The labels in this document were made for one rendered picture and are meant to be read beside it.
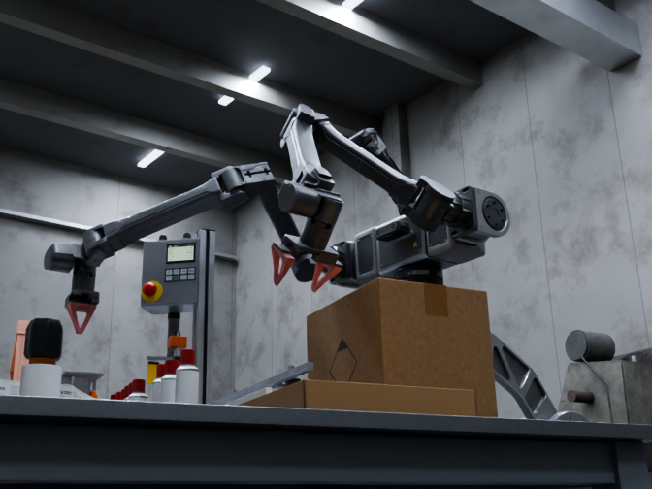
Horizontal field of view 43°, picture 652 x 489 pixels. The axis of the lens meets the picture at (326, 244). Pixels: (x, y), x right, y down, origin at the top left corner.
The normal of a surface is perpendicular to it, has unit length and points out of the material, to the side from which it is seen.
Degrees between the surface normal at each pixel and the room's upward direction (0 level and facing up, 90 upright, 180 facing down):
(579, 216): 90
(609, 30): 90
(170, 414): 90
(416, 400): 90
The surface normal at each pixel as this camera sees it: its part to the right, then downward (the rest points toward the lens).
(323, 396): 0.45, -0.30
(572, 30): 0.03, 0.95
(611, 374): -0.86, -0.14
